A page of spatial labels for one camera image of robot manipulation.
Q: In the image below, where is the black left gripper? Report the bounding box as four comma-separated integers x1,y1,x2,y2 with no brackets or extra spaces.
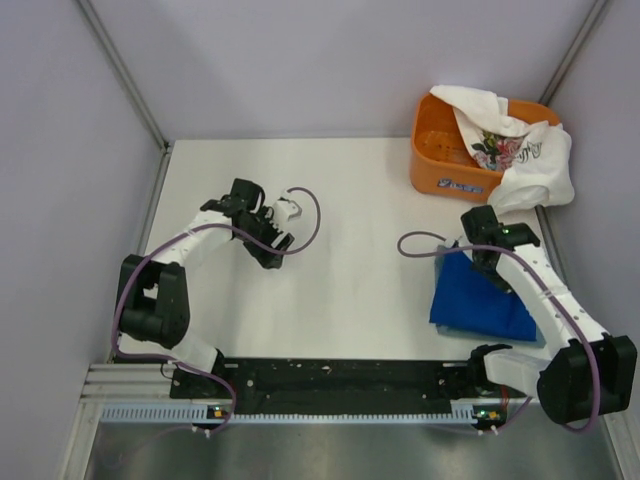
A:
236,206,293,269

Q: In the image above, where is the blue printed t shirt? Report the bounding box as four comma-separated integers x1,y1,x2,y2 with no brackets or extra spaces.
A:
428,249,538,343

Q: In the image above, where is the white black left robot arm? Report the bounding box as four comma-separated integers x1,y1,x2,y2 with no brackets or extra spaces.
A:
116,179,302,397

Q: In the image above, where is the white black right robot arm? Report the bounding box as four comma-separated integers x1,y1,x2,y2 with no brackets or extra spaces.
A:
460,205,638,425

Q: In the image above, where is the orange plastic basket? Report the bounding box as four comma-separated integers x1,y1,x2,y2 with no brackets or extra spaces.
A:
410,92,562,204

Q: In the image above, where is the folded grey blue t shirt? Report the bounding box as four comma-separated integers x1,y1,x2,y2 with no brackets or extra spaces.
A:
432,243,547,350

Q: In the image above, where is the white floral t shirt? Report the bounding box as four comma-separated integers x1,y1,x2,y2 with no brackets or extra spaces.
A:
430,85,575,214

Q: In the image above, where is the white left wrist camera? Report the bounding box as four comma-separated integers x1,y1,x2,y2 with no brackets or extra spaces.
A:
272,190,303,226

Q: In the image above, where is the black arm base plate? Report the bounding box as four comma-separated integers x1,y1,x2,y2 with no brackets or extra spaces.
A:
168,355,527,414

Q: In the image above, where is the aluminium frame rail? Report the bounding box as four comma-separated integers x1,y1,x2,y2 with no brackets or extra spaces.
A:
79,362,629,406

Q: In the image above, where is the grey slotted cable duct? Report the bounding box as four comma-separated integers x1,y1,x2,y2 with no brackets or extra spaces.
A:
101,402,506,425

